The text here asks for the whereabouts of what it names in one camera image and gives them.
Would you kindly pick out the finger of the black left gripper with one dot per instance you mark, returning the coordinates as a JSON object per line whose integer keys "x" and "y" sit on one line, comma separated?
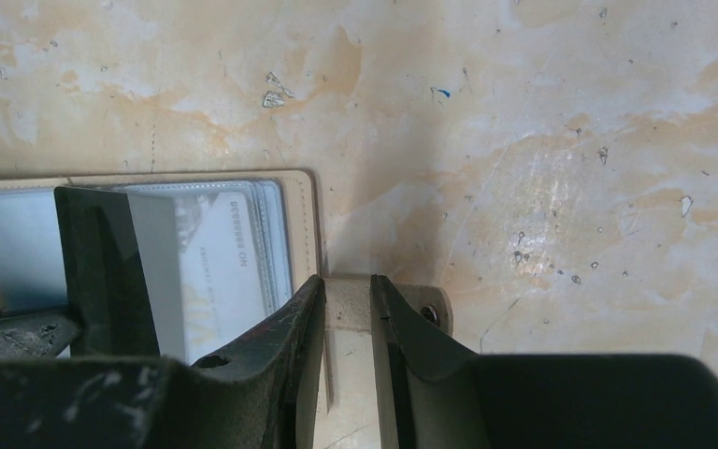
{"x": 38, "y": 333}

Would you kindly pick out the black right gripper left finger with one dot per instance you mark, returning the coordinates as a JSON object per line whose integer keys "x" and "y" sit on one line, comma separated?
{"x": 258, "y": 391}

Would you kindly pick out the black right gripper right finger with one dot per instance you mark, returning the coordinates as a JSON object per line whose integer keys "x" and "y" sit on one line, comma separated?
{"x": 433, "y": 392}

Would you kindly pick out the white VIP card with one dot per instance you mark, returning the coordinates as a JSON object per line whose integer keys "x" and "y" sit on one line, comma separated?
{"x": 222, "y": 291}

